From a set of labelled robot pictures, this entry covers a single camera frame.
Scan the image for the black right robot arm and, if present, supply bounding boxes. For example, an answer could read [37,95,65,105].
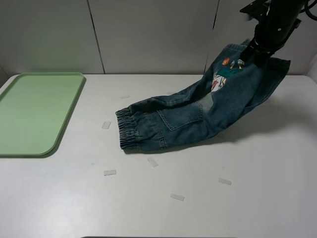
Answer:
[240,0,317,67]

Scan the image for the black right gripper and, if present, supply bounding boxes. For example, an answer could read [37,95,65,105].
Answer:
[240,17,301,67]

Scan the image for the children's blue denim shorts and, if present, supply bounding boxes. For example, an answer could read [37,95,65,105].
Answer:
[116,44,290,151]

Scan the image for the light green plastic tray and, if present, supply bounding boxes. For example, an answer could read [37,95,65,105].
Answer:
[0,73,85,157]

